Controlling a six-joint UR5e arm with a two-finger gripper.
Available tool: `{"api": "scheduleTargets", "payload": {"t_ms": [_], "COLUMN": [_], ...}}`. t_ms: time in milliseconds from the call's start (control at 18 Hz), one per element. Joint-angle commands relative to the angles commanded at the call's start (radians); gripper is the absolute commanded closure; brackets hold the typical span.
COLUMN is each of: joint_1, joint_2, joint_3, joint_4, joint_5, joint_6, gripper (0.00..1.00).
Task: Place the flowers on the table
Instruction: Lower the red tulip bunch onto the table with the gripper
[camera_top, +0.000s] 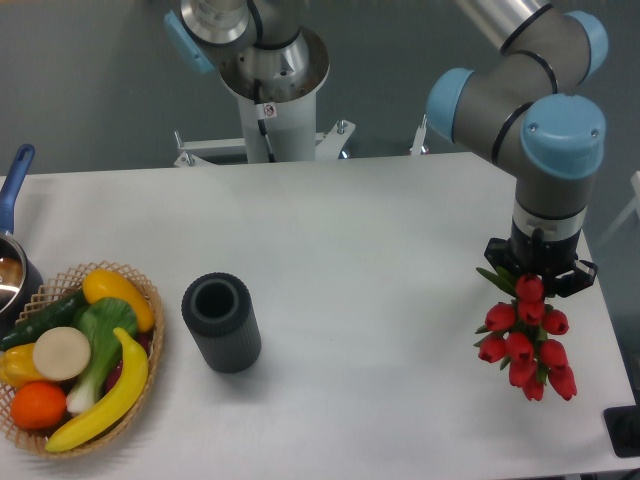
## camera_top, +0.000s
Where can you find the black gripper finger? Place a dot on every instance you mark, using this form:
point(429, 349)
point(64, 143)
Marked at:
point(499, 254)
point(580, 276)

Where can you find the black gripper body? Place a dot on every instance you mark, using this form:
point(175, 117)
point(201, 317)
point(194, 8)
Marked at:
point(532, 253)

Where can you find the red tulip bouquet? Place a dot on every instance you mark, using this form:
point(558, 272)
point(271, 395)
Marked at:
point(521, 336)

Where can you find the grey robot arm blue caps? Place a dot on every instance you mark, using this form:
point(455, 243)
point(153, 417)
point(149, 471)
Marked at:
point(523, 117)

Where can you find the black device at table edge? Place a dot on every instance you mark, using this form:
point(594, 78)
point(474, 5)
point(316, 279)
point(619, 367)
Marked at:
point(622, 425)

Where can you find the dark grey ribbed vase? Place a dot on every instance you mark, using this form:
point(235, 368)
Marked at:
point(218, 311)

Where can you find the dark red vegetable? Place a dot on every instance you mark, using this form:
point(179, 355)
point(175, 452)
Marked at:
point(144, 339)

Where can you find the yellow banana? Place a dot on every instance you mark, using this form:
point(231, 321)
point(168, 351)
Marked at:
point(113, 406)

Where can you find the green bok choy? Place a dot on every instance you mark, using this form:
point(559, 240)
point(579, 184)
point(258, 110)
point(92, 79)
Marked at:
point(97, 322)

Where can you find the woven wicker basket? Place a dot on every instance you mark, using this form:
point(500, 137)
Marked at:
point(61, 285)

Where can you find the green cucumber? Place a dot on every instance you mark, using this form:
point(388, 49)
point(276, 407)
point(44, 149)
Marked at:
point(59, 313)

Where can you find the beige round mushroom slice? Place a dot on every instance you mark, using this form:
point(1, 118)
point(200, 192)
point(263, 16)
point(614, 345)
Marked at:
point(61, 353)

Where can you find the orange fruit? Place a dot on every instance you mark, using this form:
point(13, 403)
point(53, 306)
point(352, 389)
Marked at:
point(38, 405)

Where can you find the yellow bell pepper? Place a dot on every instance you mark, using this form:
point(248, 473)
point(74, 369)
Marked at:
point(18, 368)

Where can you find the white frame at right edge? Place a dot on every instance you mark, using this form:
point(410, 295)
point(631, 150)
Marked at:
point(630, 209)

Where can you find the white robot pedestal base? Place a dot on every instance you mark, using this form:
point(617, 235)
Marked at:
point(276, 93)

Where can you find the blue handled saucepan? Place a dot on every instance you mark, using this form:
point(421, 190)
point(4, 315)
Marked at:
point(20, 279)

